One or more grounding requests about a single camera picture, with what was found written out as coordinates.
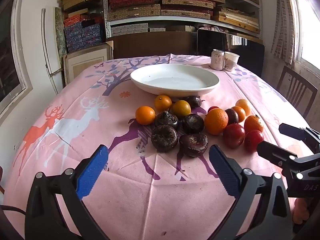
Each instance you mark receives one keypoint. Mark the white plate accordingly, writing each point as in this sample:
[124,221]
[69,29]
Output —
[175,80]

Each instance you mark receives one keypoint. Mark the patterned curtain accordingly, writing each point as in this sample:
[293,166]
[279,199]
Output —
[283,25]

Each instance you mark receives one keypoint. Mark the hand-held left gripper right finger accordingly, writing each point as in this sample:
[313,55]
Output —
[225,172]

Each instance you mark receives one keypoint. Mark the dark red plum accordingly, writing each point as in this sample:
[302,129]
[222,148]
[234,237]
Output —
[234,135]

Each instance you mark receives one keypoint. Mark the dark water chestnut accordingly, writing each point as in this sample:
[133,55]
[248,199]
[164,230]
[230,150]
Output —
[193,123]
[164,138]
[193,145]
[166,120]

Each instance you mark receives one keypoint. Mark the black glossy panel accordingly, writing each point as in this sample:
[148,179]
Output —
[252,55]

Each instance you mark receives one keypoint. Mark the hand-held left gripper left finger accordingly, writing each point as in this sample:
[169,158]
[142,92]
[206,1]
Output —
[92,172]

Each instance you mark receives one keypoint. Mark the large orange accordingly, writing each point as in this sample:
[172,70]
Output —
[216,121]

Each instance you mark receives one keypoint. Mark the small wrinkled dark fruit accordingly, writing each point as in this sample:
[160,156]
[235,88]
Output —
[194,101]

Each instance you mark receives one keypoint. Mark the small red fruit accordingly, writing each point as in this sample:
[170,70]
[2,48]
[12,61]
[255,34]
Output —
[212,108]

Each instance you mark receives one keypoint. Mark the bright window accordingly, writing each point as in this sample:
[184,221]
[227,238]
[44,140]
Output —
[310,30]

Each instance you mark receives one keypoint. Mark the white-framed window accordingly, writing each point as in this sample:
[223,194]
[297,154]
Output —
[15,55]

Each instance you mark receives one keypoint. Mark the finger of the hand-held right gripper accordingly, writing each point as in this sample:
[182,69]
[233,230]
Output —
[290,131]
[272,152]

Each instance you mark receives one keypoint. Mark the bright red plum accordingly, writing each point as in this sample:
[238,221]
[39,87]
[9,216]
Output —
[253,140]

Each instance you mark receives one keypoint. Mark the dark purple plum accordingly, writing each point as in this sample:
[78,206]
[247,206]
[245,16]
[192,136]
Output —
[232,116]

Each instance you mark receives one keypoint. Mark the pink drink can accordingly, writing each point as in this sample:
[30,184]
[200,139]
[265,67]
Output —
[217,59]

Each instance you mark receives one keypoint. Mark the stack of woven boxes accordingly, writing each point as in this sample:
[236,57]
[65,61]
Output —
[150,10]

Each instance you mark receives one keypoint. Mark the white metal shelf rack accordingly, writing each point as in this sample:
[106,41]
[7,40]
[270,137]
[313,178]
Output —
[106,17]

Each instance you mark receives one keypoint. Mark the wooden picture frame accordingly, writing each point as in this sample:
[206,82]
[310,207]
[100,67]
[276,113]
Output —
[85,60]

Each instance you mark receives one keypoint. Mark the brown board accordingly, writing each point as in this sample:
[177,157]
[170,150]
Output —
[150,45]

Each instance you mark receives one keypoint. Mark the small orange with green stem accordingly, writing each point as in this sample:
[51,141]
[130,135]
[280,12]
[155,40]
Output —
[254,124]

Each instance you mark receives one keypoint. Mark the stack of blue floral boxes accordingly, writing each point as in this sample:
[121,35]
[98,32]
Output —
[82,35]

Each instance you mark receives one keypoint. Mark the white board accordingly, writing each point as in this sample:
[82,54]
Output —
[50,50]

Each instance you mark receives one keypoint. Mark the marble-pattern slab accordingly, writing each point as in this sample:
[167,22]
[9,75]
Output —
[60,35]

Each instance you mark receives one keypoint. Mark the pink printed tablecloth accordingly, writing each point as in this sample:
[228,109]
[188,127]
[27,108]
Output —
[75,120]

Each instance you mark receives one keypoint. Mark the white paper cup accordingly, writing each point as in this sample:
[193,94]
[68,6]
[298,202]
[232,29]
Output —
[231,61]

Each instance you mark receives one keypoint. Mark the dark wooden chair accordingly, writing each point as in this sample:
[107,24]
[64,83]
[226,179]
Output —
[297,90]

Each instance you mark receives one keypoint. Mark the small yellowish orange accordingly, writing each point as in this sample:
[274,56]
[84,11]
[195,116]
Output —
[181,109]

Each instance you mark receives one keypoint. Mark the person's right hand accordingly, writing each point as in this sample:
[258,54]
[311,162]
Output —
[301,211]

